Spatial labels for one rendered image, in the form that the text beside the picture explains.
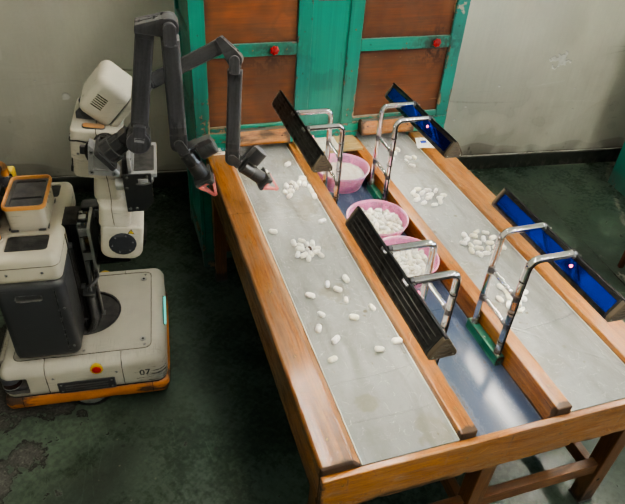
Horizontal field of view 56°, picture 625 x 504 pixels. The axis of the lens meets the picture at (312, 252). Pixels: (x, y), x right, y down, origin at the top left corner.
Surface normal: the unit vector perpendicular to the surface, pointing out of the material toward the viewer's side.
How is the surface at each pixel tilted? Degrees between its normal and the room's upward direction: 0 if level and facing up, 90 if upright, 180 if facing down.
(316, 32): 90
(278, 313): 0
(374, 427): 0
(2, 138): 90
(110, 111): 90
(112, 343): 0
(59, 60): 90
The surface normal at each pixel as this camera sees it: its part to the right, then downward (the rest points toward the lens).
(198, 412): 0.06, -0.79
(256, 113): 0.30, 0.59
